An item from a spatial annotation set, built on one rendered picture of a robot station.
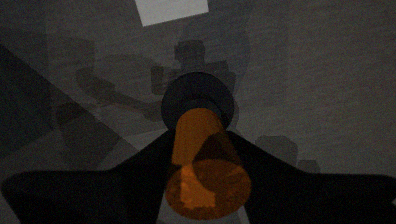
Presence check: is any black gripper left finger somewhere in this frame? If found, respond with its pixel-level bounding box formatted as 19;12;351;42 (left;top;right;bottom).
0;128;175;224

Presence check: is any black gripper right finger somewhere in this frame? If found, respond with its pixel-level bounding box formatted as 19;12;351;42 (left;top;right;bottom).
227;131;396;224

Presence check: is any orange knob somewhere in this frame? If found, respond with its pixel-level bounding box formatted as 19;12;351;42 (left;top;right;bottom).
165;108;252;221

